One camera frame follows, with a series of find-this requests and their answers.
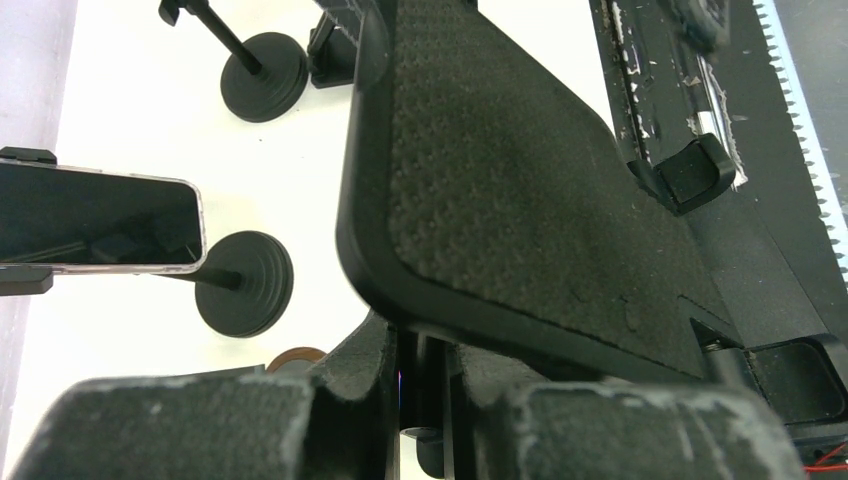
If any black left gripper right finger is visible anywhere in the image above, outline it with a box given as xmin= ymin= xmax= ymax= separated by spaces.
xmin=450 ymin=346 xmax=804 ymax=479

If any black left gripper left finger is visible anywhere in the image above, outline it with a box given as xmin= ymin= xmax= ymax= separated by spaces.
xmin=12 ymin=313 xmax=398 ymax=479

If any wood base phone stand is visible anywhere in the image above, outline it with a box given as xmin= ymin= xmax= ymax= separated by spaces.
xmin=266 ymin=347 xmax=326 ymax=373

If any black folding phone stand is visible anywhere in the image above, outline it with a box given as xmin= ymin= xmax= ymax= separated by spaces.
xmin=335 ymin=0 xmax=848 ymax=444

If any black round base phone stand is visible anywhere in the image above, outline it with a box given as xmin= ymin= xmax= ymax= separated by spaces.
xmin=1 ymin=147 xmax=294 ymax=338

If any clear cased phone on stand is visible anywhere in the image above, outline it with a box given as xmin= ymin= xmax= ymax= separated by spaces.
xmin=1 ymin=159 xmax=207 ymax=274

